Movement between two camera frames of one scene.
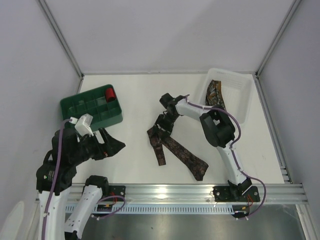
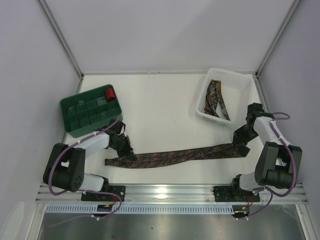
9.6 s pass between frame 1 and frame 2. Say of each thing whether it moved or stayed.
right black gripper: moved
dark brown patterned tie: moved
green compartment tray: stayed
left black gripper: moved
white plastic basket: stayed
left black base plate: stayed
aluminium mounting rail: stayed
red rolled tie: stayed
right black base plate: stayed
